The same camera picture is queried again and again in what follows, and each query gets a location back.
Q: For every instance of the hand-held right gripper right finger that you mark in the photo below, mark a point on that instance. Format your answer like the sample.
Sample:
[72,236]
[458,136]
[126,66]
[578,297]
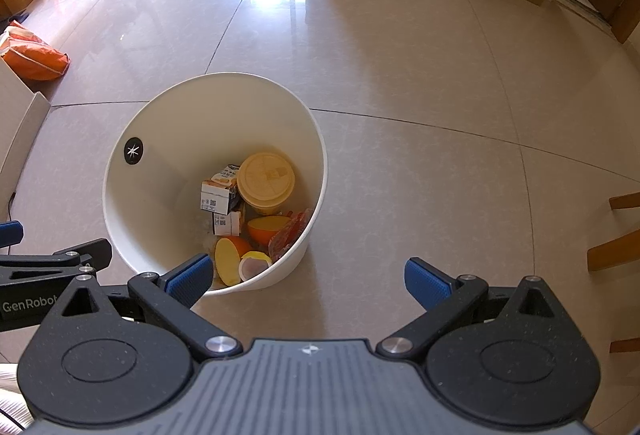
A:
[425,282]

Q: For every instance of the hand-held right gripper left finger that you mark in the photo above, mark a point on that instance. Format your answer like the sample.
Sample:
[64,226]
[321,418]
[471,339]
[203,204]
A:
[192,277]

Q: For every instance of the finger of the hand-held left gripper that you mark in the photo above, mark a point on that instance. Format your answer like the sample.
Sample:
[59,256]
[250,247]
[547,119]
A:
[97,252]
[10,234]

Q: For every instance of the orange fruit half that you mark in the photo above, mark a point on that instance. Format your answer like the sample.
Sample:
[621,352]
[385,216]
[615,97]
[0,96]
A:
[227,260]

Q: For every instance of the white drink carton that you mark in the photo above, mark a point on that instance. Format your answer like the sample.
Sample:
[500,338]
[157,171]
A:
[227,222]

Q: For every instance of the blue milk carton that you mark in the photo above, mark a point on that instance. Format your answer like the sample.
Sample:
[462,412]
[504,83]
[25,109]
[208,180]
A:
[220,195]

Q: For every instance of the clear red-printed plastic wrapper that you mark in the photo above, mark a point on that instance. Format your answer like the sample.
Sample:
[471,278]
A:
[287,235]

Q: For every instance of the yellow instant noodle cup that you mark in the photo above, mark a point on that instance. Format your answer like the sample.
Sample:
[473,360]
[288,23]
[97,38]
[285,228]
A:
[265,180]

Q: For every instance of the white plastic bin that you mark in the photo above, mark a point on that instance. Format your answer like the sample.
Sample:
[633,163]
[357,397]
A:
[165,140]

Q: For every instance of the white cardboard box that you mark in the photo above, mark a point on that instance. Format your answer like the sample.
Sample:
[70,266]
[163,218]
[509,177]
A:
[15,115]

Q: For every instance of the orange bag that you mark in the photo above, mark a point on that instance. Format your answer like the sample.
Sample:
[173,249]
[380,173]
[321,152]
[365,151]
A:
[32,57]

